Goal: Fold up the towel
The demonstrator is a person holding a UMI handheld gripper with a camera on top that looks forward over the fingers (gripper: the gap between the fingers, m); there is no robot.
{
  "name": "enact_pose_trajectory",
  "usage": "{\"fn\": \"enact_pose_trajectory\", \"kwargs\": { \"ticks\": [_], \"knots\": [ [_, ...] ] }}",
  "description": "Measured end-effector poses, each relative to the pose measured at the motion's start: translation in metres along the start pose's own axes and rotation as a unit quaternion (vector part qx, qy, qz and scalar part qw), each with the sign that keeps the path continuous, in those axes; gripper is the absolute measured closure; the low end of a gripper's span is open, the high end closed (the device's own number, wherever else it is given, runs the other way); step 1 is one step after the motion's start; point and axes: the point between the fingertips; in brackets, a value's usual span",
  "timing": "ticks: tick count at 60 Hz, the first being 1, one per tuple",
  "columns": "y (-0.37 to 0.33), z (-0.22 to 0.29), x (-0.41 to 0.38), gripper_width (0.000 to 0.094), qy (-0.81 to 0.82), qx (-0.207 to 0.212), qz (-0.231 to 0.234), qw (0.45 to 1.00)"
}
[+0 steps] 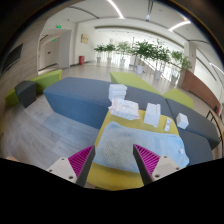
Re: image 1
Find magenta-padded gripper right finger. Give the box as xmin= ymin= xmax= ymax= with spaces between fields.
xmin=132 ymin=143 xmax=183 ymax=187

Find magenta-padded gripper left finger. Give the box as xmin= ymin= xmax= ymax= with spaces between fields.
xmin=45 ymin=145 xmax=97 ymax=188

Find light blue towel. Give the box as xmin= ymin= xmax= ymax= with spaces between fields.
xmin=93 ymin=120 xmax=190 ymax=174

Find yellow upholstered ottoman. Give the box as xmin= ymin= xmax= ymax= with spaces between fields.
xmin=85 ymin=109 xmax=181 ymax=192

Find large white box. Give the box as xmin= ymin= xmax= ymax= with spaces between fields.
xmin=143 ymin=102 xmax=162 ymax=128

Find blue-grey upholstered bench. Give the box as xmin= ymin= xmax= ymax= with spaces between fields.
xmin=165 ymin=98 xmax=221 ymax=150
xmin=178 ymin=128 xmax=215 ymax=166
xmin=43 ymin=77 xmax=174 ymax=130

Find small white box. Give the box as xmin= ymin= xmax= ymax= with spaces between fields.
xmin=175 ymin=112 xmax=190 ymax=130

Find wet wipes pack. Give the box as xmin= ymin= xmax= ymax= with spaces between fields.
xmin=108 ymin=98 xmax=141 ymax=121

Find beige wooden chair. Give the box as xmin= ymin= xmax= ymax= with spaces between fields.
xmin=4 ymin=155 xmax=20 ymax=163

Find lime green upholstered bench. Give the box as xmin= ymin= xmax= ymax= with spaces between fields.
xmin=4 ymin=69 xmax=63 ymax=108
xmin=109 ymin=71 xmax=162 ymax=96
xmin=162 ymin=88 xmax=195 ymax=110

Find black-framed wooden table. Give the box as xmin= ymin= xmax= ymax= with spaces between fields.
xmin=205 ymin=109 xmax=224 ymax=158

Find stack of white tissues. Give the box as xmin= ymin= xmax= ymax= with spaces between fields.
xmin=108 ymin=83 xmax=128 ymax=103

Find dark grey cube seat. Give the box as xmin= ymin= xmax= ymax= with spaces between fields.
xmin=14 ymin=80 xmax=38 ymax=109

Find brown wood low partition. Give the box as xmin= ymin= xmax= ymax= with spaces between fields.
xmin=181 ymin=69 xmax=221 ymax=113

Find row of potted green plants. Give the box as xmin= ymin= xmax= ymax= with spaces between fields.
xmin=93 ymin=39 xmax=193 ymax=86

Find ceiling strip lights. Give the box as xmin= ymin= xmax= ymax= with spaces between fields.
xmin=106 ymin=0 xmax=224 ymax=76

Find framed wall picture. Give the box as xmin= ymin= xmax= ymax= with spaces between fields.
xmin=80 ymin=33 xmax=90 ymax=45

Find black wall screen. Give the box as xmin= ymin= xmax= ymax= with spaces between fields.
xmin=1 ymin=43 xmax=24 ymax=75

